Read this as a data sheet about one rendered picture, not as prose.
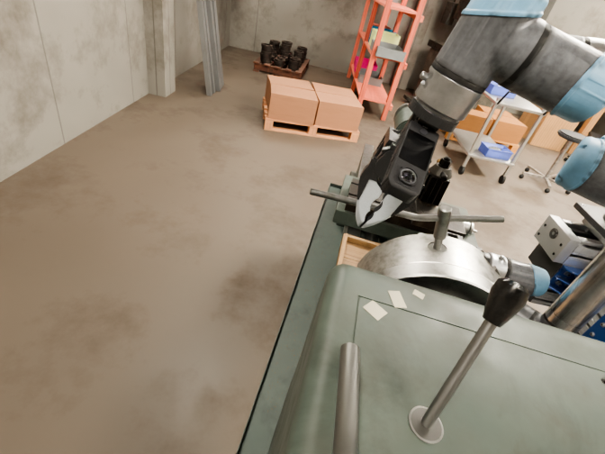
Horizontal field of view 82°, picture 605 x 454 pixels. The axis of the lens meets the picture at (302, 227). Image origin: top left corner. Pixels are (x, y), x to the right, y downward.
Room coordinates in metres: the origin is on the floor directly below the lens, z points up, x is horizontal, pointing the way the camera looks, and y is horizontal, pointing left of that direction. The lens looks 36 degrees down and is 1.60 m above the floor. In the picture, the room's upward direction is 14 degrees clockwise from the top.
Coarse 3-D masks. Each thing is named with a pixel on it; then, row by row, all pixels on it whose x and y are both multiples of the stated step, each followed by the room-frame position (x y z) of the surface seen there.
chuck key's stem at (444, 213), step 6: (438, 210) 0.54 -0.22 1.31; (444, 210) 0.53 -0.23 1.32; (450, 210) 0.54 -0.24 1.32; (438, 216) 0.54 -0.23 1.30; (444, 216) 0.53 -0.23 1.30; (450, 216) 0.54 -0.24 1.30; (438, 222) 0.53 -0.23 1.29; (444, 222) 0.53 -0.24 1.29; (438, 228) 0.53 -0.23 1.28; (444, 228) 0.53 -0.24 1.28; (438, 234) 0.53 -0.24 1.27; (444, 234) 0.53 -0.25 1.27; (438, 240) 0.53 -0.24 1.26; (438, 246) 0.53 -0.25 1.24
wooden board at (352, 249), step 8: (344, 240) 0.94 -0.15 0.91; (352, 240) 0.96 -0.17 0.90; (360, 240) 0.96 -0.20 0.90; (344, 248) 0.89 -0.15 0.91; (352, 248) 0.93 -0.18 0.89; (360, 248) 0.94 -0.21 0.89; (368, 248) 0.95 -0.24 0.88; (344, 256) 0.88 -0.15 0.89; (352, 256) 0.89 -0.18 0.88; (360, 256) 0.90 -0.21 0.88; (336, 264) 0.85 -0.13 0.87; (352, 264) 0.85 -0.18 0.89
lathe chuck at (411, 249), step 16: (400, 240) 0.58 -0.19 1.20; (416, 240) 0.57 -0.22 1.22; (432, 240) 0.56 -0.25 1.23; (448, 240) 0.57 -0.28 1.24; (368, 256) 0.57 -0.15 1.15; (384, 256) 0.54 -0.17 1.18; (400, 256) 0.52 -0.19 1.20; (416, 256) 0.52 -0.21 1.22; (432, 256) 0.51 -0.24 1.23; (448, 256) 0.52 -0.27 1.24; (464, 256) 0.53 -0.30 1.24; (480, 256) 0.55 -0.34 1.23; (480, 272) 0.50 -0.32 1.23; (496, 272) 0.54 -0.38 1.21
